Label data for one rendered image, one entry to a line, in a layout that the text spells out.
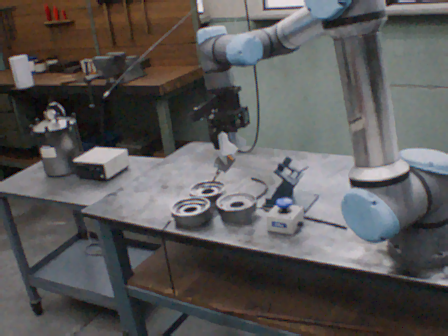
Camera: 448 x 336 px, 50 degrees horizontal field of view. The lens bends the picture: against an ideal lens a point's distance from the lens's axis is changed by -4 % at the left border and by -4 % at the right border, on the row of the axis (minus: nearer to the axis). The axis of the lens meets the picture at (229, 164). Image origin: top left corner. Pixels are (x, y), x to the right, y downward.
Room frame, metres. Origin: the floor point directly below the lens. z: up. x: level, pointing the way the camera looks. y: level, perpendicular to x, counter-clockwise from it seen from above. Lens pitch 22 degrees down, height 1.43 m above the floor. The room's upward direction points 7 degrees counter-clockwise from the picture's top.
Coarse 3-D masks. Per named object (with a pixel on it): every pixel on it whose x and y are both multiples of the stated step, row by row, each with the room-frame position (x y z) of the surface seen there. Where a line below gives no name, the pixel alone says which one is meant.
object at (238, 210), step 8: (240, 192) 1.25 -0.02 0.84; (224, 200) 1.23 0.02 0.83; (240, 200) 1.22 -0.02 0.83; (256, 200) 1.19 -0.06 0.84; (224, 208) 1.16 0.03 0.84; (232, 208) 1.18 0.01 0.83; (240, 208) 1.17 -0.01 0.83; (248, 208) 1.15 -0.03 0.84; (256, 208) 1.18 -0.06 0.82; (224, 216) 1.16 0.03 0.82; (232, 216) 1.15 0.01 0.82; (240, 216) 1.15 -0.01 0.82; (248, 216) 1.16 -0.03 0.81
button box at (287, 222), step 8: (280, 208) 1.11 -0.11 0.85; (288, 208) 1.10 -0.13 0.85; (296, 208) 1.10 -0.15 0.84; (272, 216) 1.08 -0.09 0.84; (280, 216) 1.07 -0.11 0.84; (288, 216) 1.07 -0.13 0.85; (296, 216) 1.07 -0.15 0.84; (272, 224) 1.08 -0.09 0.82; (280, 224) 1.07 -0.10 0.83; (288, 224) 1.06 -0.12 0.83; (296, 224) 1.07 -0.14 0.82; (280, 232) 1.07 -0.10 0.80; (288, 232) 1.06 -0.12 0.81
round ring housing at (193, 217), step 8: (184, 200) 1.25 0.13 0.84; (192, 200) 1.25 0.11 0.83; (200, 200) 1.24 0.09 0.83; (176, 208) 1.22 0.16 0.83; (184, 208) 1.22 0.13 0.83; (192, 208) 1.22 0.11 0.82; (200, 208) 1.20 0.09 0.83; (208, 208) 1.18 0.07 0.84; (176, 216) 1.16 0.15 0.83; (184, 216) 1.15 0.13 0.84; (192, 216) 1.15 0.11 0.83; (200, 216) 1.16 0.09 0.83; (208, 216) 1.18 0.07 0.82; (176, 224) 1.18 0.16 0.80; (184, 224) 1.16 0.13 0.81; (192, 224) 1.16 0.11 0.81; (200, 224) 1.16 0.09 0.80
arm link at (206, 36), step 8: (200, 32) 1.27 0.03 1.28; (208, 32) 1.26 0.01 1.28; (216, 32) 1.26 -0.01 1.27; (224, 32) 1.27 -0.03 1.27; (200, 40) 1.27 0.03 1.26; (208, 40) 1.26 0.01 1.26; (200, 48) 1.28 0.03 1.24; (208, 48) 1.25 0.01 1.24; (208, 56) 1.25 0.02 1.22; (208, 64) 1.26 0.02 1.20; (216, 64) 1.25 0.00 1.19; (208, 72) 1.26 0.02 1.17; (216, 72) 1.25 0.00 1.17
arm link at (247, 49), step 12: (228, 36) 1.21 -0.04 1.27; (240, 36) 1.17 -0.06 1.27; (252, 36) 1.17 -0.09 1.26; (264, 36) 1.22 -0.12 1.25; (216, 48) 1.22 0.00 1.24; (228, 48) 1.18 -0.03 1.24; (240, 48) 1.15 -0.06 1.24; (252, 48) 1.16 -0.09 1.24; (264, 48) 1.21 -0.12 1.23; (216, 60) 1.23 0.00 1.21; (228, 60) 1.18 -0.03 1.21; (240, 60) 1.15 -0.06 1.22; (252, 60) 1.16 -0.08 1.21
